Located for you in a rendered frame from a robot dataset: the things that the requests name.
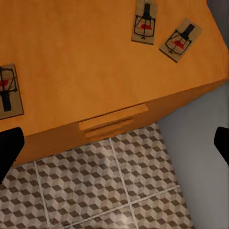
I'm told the mousetrap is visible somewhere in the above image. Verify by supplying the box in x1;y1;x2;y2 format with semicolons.
159;18;203;63
0;63;25;120
131;0;158;46

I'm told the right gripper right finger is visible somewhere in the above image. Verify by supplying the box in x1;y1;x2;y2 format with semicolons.
214;127;229;165

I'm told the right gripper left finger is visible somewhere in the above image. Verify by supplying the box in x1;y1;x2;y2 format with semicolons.
0;127;25;184

